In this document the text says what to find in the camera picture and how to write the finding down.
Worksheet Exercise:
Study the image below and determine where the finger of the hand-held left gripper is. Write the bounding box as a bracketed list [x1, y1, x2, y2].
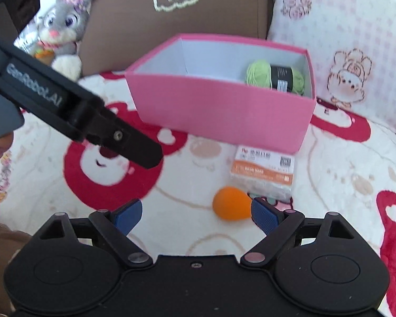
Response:
[86, 104, 164, 169]

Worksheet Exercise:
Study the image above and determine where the grey bunny plush toy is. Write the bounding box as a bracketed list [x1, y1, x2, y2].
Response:
[15, 0, 101, 80]

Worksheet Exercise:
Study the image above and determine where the pink checked pillow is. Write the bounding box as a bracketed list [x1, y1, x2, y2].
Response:
[266, 0, 396, 137]

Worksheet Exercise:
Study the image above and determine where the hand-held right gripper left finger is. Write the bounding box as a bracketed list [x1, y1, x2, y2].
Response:
[36, 199, 154, 268]

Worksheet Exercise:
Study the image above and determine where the orange makeup sponge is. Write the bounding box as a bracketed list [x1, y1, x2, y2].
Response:
[212, 187, 254, 222]

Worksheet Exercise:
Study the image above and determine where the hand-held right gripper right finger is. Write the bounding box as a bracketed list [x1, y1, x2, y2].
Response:
[240, 197, 359, 268]

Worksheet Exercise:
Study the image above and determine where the green yarn ball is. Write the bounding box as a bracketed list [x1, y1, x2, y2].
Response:
[245, 60, 306, 96]

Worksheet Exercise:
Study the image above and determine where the brown embroidered pillow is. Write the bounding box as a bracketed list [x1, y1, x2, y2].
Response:
[76, 0, 274, 76]

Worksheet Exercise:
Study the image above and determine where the pink cardboard box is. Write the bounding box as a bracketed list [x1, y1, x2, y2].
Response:
[125, 33, 317, 154]

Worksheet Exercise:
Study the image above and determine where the person's beige fuzzy clothing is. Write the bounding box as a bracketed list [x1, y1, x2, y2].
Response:
[0, 220, 34, 317]

